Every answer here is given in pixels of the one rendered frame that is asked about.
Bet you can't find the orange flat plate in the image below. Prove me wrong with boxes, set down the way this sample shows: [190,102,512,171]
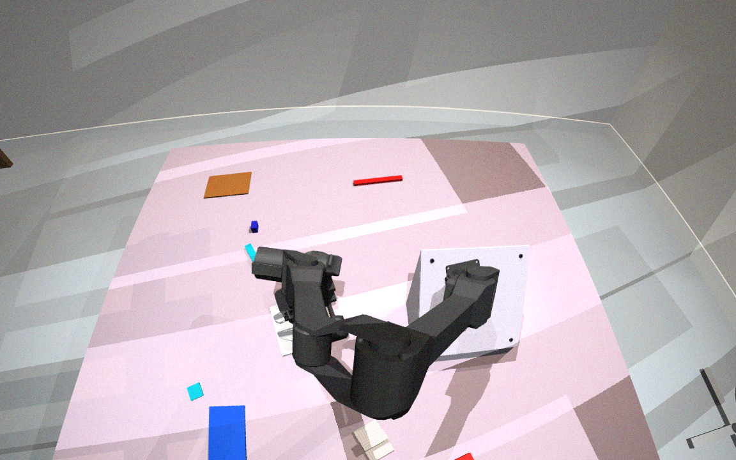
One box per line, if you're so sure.
[204,172,252,199]

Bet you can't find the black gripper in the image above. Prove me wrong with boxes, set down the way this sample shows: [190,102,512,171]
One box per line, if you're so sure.
[323,280,349,342]

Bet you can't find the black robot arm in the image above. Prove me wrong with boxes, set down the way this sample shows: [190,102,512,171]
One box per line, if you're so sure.
[252,247,500,420]

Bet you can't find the small cyan flat square plate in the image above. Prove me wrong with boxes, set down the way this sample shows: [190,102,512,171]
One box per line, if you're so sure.
[187,383,204,401]

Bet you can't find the blue flat plate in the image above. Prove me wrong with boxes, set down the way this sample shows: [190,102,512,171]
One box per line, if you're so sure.
[208,405,247,460]

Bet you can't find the cyan rectangular bar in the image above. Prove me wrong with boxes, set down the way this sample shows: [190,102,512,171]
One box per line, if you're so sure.
[245,244,256,262]

